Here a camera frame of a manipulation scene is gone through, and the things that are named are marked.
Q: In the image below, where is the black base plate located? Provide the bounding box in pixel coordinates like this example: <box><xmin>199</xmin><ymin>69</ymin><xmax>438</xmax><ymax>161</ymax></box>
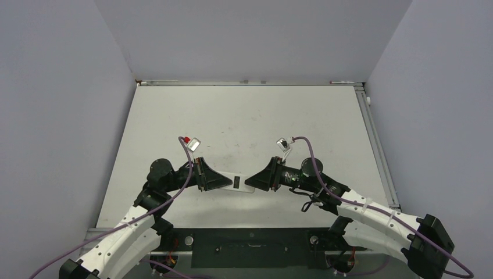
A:
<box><xmin>152</xmin><ymin>228</ymin><xmax>362</xmax><ymax>269</ymax></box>

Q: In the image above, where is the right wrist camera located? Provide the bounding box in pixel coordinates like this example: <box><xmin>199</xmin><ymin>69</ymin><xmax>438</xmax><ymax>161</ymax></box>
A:
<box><xmin>276</xmin><ymin>137</ymin><xmax>294</xmax><ymax>152</ymax></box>

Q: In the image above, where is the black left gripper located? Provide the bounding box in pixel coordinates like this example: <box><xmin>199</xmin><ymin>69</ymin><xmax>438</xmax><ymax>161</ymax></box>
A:
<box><xmin>164</xmin><ymin>157</ymin><xmax>232</xmax><ymax>192</ymax></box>

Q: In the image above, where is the white remote control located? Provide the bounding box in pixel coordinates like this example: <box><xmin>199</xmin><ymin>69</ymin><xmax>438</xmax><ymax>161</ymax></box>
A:
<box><xmin>219</xmin><ymin>171</ymin><xmax>255</xmax><ymax>194</ymax></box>

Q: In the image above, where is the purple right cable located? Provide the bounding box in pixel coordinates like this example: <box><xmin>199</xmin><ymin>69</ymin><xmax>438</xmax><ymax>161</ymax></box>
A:
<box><xmin>292</xmin><ymin>136</ymin><xmax>474</xmax><ymax>279</ymax></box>

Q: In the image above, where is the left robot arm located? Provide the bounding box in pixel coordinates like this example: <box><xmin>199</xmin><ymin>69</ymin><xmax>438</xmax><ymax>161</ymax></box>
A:
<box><xmin>59</xmin><ymin>157</ymin><xmax>233</xmax><ymax>278</ymax></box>

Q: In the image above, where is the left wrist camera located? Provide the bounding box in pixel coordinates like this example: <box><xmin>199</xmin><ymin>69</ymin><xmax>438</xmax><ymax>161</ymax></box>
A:
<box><xmin>183</xmin><ymin>137</ymin><xmax>201</xmax><ymax>152</ymax></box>

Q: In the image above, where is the purple cable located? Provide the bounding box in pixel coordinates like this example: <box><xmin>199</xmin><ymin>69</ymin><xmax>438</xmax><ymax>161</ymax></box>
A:
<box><xmin>28</xmin><ymin>136</ymin><xmax>195</xmax><ymax>279</ymax></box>
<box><xmin>292</xmin><ymin>136</ymin><xmax>474</xmax><ymax>279</ymax></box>

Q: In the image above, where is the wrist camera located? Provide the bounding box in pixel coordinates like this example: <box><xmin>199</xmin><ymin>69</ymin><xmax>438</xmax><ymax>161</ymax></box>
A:
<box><xmin>276</xmin><ymin>137</ymin><xmax>294</xmax><ymax>152</ymax></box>
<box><xmin>183</xmin><ymin>137</ymin><xmax>201</xmax><ymax>152</ymax></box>

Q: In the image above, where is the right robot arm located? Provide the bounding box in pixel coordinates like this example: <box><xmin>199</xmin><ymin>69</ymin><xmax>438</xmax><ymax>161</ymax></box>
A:
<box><xmin>245</xmin><ymin>157</ymin><xmax>455</xmax><ymax>278</ymax></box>

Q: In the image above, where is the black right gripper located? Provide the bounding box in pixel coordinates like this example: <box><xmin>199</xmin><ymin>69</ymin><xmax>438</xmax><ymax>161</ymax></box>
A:
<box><xmin>245</xmin><ymin>156</ymin><xmax>317</xmax><ymax>192</ymax></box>

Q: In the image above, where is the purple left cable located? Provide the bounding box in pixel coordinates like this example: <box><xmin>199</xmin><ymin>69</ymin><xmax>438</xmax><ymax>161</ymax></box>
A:
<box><xmin>28</xmin><ymin>136</ymin><xmax>195</xmax><ymax>279</ymax></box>

